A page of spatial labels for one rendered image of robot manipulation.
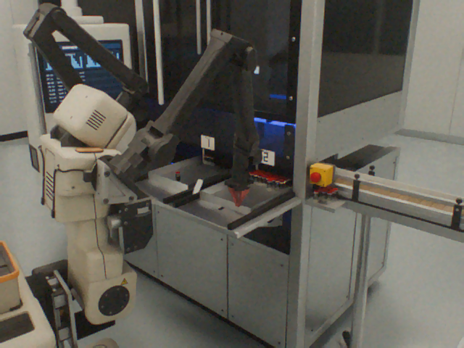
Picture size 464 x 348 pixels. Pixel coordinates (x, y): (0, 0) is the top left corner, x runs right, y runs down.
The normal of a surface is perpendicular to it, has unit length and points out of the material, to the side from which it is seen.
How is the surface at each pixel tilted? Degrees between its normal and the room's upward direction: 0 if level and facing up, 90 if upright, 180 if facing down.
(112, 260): 90
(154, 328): 0
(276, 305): 90
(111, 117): 90
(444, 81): 90
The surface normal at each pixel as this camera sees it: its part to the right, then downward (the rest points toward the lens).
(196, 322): -0.01, -0.95
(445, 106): -0.67, 0.24
